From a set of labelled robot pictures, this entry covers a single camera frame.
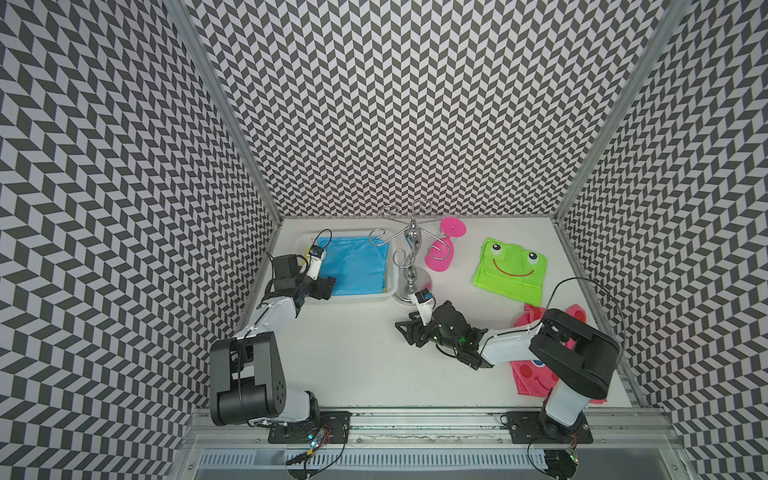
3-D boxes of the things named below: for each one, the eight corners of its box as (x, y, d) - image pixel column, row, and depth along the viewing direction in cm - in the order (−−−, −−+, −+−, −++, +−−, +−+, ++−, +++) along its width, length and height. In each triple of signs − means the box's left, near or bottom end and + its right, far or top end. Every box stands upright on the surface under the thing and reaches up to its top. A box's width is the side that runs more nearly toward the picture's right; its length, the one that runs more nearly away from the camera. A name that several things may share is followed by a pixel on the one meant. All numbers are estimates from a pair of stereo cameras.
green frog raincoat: (471, 284, 102) (473, 278, 99) (483, 242, 114) (485, 237, 111) (538, 305, 97) (542, 300, 94) (543, 260, 109) (547, 254, 106)
